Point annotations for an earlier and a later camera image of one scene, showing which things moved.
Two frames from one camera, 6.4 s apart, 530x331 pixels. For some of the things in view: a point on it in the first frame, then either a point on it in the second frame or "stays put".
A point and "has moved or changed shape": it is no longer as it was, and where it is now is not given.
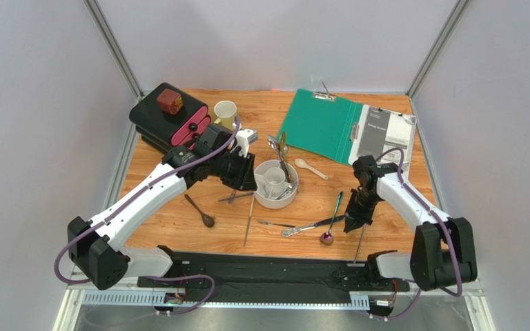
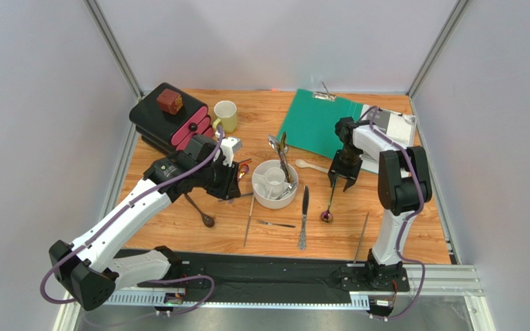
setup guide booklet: x=380 y=130 stays put
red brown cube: x=170 y=101 stays put
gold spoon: x=283 y=148 stays put
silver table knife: x=287 y=232 has moved or changed shape
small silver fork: x=276 y=224 stays put
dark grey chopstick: x=235 y=197 stays put
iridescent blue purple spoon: x=327 y=238 -> x=327 y=216
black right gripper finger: x=350 y=224 -> x=332 y=174
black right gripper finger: x=362 y=217 -> x=351 y=177
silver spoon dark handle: x=275 y=145 stays put
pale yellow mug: x=226 y=110 stays put
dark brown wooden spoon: x=207 y=220 stays put
